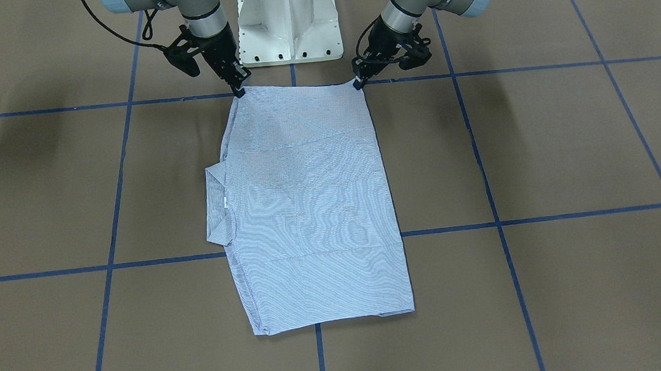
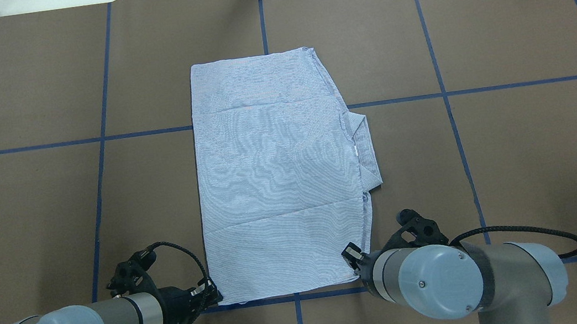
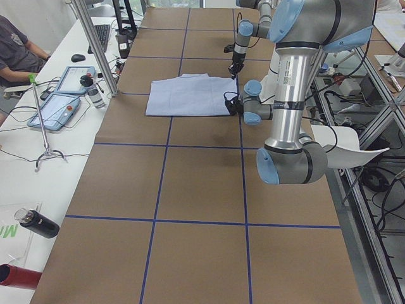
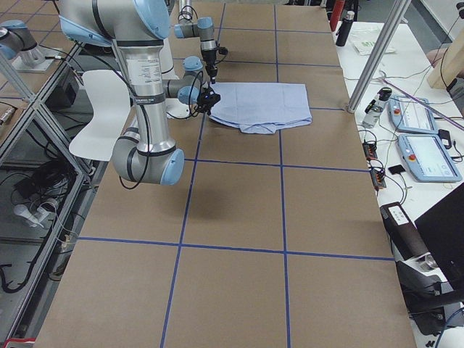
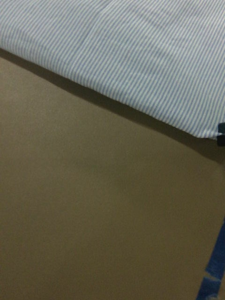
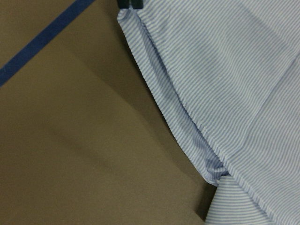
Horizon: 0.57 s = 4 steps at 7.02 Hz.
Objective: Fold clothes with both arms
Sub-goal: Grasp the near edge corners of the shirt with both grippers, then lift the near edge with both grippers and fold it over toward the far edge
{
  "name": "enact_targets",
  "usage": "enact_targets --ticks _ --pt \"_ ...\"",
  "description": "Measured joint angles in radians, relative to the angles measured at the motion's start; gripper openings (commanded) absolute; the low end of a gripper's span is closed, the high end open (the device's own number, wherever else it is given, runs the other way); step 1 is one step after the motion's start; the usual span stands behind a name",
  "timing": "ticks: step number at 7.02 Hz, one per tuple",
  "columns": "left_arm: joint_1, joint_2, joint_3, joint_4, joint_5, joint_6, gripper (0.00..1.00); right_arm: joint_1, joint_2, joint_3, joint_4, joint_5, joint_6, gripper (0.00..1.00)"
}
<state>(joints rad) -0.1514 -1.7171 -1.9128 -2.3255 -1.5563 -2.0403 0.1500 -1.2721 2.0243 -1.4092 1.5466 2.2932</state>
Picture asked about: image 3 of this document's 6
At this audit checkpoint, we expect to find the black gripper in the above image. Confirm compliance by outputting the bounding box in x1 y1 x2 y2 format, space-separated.
228 99 244 116
228 52 246 79

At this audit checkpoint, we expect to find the light blue striped shirt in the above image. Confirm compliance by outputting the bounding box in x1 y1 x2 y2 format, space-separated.
146 73 237 117

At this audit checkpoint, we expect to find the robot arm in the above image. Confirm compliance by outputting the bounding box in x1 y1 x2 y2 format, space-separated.
228 0 277 79
229 1 377 184

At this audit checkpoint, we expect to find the black keyboard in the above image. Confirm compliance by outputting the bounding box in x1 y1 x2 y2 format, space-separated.
94 24 111 52

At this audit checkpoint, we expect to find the clear water bottle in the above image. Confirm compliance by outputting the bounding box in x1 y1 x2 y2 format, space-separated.
82 75 105 109

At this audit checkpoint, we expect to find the black computer mouse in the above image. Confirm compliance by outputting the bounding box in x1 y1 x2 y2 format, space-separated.
71 54 86 63

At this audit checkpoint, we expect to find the upper teach pendant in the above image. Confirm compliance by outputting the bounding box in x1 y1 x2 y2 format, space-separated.
54 66 96 96

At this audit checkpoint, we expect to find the teach pendant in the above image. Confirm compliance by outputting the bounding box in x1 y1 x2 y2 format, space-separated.
40 92 81 131
54 66 96 96

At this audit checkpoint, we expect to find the lower teach pendant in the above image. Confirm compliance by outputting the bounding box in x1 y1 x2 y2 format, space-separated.
40 92 81 131

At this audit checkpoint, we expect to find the metal stand with green tip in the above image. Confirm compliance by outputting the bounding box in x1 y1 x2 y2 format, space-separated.
28 73 66 173

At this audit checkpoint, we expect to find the seated person in grey shirt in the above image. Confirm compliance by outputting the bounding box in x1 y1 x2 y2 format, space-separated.
1 16 51 87

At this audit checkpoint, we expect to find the black thermos bottle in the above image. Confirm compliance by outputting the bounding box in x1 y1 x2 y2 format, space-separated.
14 208 59 239

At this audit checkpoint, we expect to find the red bottle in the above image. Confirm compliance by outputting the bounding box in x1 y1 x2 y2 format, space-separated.
1 264 42 290

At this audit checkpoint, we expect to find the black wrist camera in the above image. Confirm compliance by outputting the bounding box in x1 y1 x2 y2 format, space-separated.
223 45 234 53
223 91 239 109

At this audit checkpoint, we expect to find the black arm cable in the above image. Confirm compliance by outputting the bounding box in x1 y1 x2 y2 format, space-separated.
223 91 339 153

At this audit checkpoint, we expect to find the white camera pillar with base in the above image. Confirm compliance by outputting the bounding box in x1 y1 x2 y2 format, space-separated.
259 50 280 105

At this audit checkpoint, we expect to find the aluminium frame post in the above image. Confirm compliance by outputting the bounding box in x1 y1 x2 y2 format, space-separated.
71 0 118 97

